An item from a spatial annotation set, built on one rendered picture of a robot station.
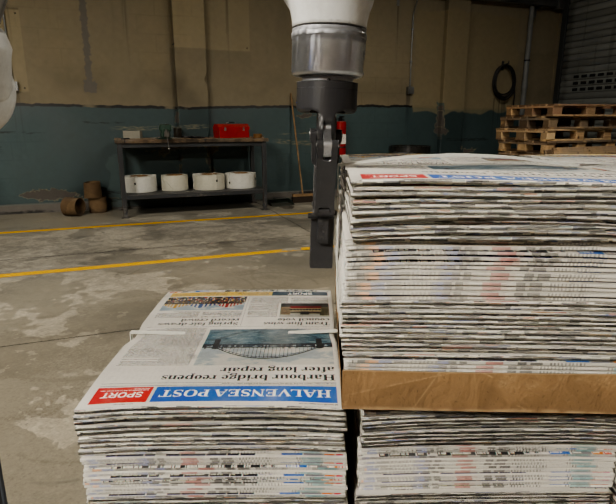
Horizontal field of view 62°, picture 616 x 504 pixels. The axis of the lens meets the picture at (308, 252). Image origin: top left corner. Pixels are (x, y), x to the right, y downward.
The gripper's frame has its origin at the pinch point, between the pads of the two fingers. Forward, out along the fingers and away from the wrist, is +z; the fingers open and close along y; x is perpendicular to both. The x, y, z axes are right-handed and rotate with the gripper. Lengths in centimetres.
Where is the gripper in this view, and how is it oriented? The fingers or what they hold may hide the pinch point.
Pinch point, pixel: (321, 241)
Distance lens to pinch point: 68.3
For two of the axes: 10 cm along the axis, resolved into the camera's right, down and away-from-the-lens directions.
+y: -0.1, -2.5, 9.7
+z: -0.3, 9.7, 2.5
